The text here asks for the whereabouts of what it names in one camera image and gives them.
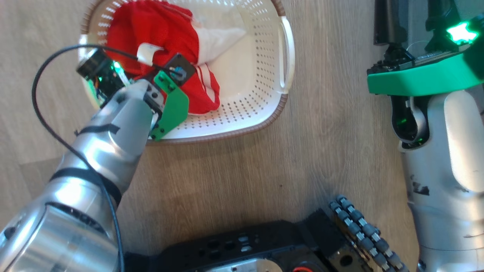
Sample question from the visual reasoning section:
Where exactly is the red cloth garment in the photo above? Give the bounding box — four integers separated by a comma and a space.
104, 0, 221, 115

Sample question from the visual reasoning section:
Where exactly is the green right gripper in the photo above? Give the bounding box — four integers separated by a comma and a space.
366, 0, 484, 97

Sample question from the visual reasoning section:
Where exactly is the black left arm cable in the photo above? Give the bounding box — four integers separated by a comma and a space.
31, 44, 178, 272

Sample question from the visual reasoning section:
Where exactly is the grey roller omni wheel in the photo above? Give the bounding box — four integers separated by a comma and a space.
328, 194, 411, 272

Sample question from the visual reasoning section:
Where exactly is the white cloth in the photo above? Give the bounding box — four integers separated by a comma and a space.
191, 22, 248, 65

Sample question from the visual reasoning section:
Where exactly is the white perforated laundry basket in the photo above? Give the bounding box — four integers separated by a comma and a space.
78, 0, 295, 145

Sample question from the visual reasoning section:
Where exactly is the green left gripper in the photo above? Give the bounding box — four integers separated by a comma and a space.
76, 48, 189, 141

